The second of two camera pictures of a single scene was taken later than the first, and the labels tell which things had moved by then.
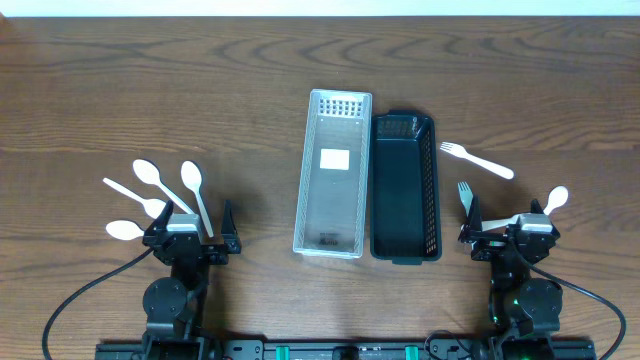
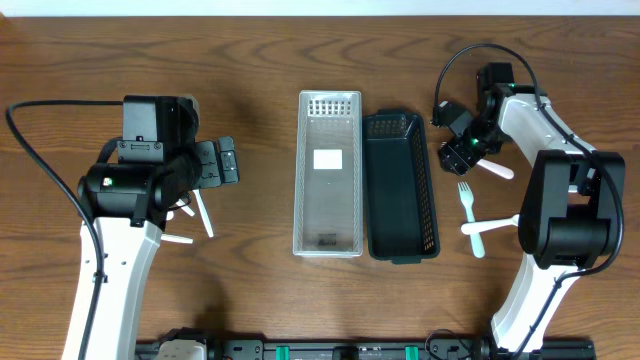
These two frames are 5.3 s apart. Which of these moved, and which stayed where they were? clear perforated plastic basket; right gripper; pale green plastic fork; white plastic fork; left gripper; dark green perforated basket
Moved: right gripper; left gripper
Stayed: pale green plastic fork; dark green perforated basket; clear perforated plastic basket; white plastic fork
